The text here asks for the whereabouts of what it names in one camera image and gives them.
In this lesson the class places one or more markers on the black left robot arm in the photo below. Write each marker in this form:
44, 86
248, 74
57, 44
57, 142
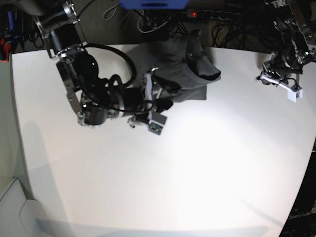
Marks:
295, 20

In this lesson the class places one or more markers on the grey t-shirt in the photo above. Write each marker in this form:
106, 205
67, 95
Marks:
184, 67

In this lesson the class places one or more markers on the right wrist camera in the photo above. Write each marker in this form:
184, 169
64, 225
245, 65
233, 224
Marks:
157, 122

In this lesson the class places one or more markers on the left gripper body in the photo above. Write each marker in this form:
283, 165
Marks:
278, 74

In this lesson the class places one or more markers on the blue tool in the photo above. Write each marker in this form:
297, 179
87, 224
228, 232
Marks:
13, 29

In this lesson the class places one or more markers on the blue box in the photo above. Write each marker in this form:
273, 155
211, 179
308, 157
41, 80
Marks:
153, 4

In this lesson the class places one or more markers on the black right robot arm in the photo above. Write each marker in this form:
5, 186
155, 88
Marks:
93, 99

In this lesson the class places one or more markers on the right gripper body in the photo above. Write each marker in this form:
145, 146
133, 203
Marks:
151, 91

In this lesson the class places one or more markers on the black power strip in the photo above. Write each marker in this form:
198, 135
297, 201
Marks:
212, 15

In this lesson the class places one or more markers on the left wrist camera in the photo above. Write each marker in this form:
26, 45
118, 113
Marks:
294, 95

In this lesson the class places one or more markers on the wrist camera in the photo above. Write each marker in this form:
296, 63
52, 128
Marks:
294, 95
157, 122

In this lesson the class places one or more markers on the red clamp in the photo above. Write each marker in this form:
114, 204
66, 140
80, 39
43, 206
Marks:
5, 49

